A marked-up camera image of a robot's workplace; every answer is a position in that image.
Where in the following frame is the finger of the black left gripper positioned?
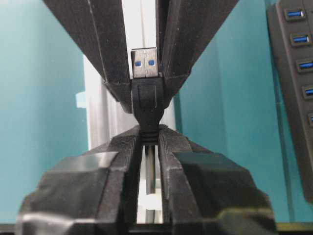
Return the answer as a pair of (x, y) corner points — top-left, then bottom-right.
(44, 0), (132, 113)
(157, 0), (237, 107)

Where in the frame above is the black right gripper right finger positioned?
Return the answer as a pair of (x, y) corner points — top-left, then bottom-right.
(158, 125), (277, 235)

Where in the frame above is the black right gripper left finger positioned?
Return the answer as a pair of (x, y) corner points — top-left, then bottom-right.
(15, 127), (142, 235)

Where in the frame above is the black USB cable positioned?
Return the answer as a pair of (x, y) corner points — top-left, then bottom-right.
(130, 46), (165, 195)

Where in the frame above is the black USB hub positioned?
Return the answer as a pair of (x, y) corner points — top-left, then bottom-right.
(267, 0), (313, 203)

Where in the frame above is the silver aluminium extrusion rail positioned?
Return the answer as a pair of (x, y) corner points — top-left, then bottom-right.
(84, 0), (163, 223)

